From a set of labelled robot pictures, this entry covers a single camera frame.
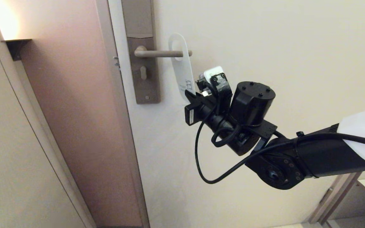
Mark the grey metal hinge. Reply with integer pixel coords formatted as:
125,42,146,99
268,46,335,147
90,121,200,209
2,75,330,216
320,188,334,205

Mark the beige metal door handle lever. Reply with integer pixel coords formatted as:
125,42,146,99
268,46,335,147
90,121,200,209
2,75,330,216
134,45,193,58

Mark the thin black right camera cable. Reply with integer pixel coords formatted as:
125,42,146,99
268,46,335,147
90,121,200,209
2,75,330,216
195,120,365,185

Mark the dark wall light bracket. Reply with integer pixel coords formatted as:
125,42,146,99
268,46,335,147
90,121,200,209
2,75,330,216
1,39,32,61

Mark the grey wardrobe frame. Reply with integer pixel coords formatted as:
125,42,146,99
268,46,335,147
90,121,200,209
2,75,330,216
309,95,365,225

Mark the grey wardrobe bottom board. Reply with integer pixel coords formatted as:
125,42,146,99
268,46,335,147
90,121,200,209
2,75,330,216
327,214,365,228

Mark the short black looped arm cable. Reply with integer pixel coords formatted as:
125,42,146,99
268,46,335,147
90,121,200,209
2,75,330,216
211,124,242,148

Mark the brown metal door lock plate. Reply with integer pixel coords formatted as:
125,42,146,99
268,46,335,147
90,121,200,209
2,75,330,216
121,0,161,104

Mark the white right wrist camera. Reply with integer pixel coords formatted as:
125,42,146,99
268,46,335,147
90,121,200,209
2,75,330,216
203,66,225,84

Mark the white plastic door hanger sign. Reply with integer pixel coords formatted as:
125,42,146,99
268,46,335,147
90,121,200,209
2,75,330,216
168,33,197,104

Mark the white room door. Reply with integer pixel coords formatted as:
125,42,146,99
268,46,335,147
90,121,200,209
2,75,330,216
107,0,365,228

